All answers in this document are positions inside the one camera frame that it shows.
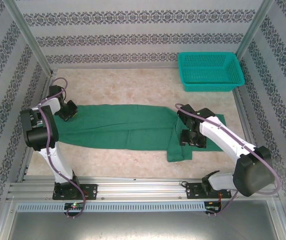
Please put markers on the green cloth towel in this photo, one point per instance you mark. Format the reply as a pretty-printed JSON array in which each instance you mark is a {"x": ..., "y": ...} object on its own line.
[{"x": 120, "y": 130}]

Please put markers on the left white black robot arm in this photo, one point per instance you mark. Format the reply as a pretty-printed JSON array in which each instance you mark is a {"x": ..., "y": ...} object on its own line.
[{"x": 57, "y": 165}]

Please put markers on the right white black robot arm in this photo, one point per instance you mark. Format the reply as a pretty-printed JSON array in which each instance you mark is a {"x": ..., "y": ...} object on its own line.
[{"x": 223, "y": 135}]

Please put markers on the teal plastic mesh basket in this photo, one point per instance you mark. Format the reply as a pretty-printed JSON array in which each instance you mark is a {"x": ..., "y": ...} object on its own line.
[{"x": 190, "y": 86}]

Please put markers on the aluminium profile beam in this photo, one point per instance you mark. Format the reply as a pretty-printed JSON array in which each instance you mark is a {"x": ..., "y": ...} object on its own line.
[{"x": 145, "y": 190}]

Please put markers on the grey metal panel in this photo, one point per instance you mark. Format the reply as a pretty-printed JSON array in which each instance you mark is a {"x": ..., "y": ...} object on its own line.
[{"x": 142, "y": 227}]

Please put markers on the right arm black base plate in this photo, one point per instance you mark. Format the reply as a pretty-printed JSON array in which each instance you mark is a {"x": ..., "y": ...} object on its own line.
[{"x": 192, "y": 191}]

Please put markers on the aluminium table side rail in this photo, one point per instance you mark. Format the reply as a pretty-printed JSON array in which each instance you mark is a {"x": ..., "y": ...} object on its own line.
[
  {"x": 28, "y": 160},
  {"x": 241, "y": 112}
]

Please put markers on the aluminium table end rail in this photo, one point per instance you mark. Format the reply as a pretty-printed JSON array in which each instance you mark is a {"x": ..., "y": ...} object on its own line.
[{"x": 107, "y": 67}]

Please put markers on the aluminium frame post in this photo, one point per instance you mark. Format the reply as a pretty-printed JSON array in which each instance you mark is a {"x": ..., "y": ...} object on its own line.
[
  {"x": 256, "y": 25},
  {"x": 30, "y": 37}
]

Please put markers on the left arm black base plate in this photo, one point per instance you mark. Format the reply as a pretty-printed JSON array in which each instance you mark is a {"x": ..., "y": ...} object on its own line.
[{"x": 90, "y": 191}]

